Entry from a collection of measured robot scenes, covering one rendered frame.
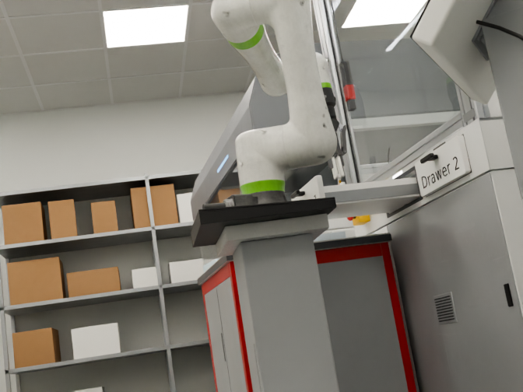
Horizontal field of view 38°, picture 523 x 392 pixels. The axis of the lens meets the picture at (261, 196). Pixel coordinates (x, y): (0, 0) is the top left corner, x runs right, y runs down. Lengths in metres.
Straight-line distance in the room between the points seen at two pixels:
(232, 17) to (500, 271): 1.00
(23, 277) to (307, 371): 4.39
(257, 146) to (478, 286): 0.73
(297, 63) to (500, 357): 0.97
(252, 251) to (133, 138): 4.89
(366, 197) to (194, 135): 4.59
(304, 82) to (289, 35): 0.14
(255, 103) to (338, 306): 1.18
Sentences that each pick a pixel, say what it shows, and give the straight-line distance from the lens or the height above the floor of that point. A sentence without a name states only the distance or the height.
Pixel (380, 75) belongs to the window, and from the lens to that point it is 2.72.
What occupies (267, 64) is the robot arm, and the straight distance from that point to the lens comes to 2.43.
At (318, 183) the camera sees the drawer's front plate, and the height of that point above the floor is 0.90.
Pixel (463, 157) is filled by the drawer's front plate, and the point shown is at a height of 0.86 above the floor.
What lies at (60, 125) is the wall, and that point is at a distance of 6.94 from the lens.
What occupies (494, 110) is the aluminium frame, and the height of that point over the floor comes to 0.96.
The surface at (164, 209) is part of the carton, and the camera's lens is 6.24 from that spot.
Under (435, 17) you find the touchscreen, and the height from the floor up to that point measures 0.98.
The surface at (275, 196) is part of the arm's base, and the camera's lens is 2.13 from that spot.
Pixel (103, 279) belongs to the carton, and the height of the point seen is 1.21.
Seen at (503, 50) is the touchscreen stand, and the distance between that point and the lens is 1.66.
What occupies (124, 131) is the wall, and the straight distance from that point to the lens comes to 6.89.
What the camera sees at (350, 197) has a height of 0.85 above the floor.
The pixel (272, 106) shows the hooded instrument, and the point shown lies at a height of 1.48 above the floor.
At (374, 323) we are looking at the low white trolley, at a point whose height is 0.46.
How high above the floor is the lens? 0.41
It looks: 12 degrees up
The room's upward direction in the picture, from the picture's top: 9 degrees counter-clockwise
